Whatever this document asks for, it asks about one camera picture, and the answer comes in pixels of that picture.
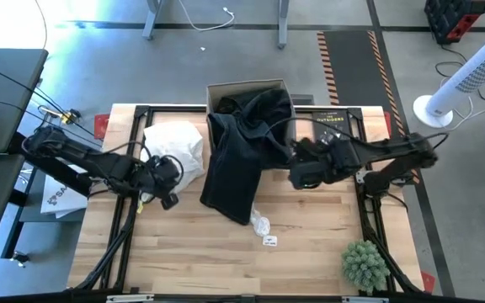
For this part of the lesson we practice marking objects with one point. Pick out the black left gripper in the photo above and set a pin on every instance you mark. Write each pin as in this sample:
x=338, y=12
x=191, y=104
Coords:
x=160, y=174

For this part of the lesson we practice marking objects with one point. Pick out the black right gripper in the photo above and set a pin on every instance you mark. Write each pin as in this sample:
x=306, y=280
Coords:
x=314, y=168

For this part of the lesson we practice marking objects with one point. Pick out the large white garment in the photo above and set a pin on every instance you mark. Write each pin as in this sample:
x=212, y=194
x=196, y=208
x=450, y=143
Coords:
x=175, y=147

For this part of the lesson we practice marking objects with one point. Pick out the dark denim jeans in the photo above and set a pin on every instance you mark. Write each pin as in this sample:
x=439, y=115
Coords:
x=238, y=168

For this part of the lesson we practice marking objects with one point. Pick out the small white cloth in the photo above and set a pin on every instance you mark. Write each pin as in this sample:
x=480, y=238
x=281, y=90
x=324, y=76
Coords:
x=260, y=224

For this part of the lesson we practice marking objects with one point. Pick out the black garment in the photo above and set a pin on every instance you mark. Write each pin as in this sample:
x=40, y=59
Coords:
x=227, y=105

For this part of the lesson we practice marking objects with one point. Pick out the cardboard box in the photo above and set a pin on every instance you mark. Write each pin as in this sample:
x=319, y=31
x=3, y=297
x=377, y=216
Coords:
x=242, y=86

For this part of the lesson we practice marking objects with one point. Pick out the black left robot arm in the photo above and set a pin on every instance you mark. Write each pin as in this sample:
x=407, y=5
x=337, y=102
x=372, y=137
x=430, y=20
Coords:
x=78, y=153

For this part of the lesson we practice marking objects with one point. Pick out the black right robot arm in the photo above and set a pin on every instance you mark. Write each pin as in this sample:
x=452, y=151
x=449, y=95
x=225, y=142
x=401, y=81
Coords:
x=394, y=147

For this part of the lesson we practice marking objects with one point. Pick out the yellow tag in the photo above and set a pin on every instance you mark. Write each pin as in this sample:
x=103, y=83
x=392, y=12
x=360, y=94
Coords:
x=140, y=206

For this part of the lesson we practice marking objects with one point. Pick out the black book The Outsiders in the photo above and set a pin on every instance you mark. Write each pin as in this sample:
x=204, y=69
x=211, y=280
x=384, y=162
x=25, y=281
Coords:
x=331, y=122

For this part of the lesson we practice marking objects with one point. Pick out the gray flat device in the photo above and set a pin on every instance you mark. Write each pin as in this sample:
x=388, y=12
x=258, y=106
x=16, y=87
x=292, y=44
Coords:
x=303, y=100

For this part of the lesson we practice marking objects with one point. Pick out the small white tag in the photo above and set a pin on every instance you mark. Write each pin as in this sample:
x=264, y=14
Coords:
x=270, y=240

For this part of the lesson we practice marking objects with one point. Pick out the black hazard striped floor mat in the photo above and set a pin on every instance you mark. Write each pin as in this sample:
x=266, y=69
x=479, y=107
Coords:
x=352, y=63

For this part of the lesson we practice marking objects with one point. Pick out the white paper bag with logo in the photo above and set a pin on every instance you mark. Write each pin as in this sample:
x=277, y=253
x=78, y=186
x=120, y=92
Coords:
x=61, y=202

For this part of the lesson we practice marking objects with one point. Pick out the gray desk leg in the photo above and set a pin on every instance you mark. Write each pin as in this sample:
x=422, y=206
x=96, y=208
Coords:
x=152, y=19
x=283, y=23

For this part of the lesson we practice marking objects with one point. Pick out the small green artificial plant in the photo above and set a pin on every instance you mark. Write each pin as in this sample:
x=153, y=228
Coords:
x=364, y=265

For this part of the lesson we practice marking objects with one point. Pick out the black desk stand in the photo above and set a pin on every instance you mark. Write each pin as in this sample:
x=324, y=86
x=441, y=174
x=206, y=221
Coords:
x=23, y=168

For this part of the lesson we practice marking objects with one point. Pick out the white tower fan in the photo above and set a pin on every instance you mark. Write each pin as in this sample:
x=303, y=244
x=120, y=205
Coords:
x=461, y=80

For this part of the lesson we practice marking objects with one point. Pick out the black and red crate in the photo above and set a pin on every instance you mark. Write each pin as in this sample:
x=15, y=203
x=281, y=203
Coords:
x=453, y=19

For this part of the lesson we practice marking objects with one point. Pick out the black aluminium table frame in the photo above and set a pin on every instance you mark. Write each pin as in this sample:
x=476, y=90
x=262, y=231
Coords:
x=140, y=110

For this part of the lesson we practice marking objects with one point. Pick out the silver metal bracket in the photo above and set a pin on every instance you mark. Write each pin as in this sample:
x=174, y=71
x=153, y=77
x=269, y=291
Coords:
x=129, y=298
x=364, y=300

